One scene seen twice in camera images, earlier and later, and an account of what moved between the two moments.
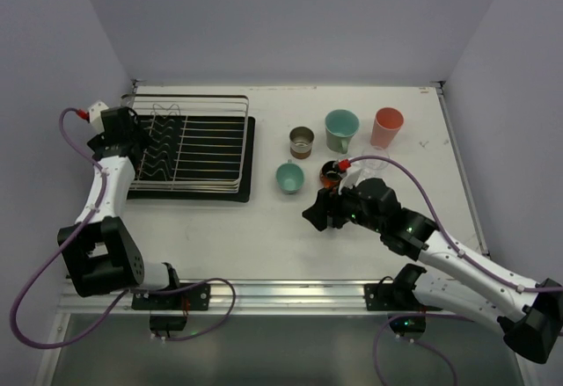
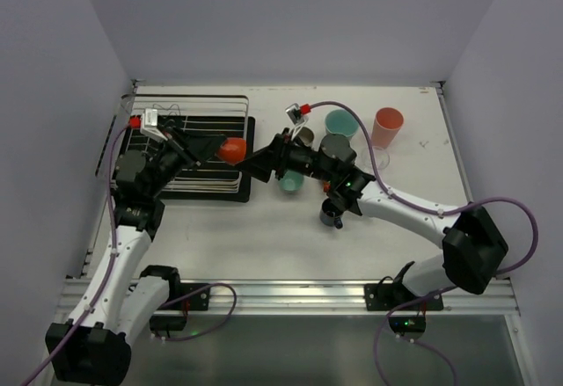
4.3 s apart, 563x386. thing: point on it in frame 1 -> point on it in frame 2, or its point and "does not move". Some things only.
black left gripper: [125, 123] -> [183, 148]
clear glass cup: [370, 167] does not move
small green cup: [289, 177] does not move
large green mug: [340, 127] does not move
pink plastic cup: [386, 127] does not move
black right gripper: [332, 210] -> [281, 153]
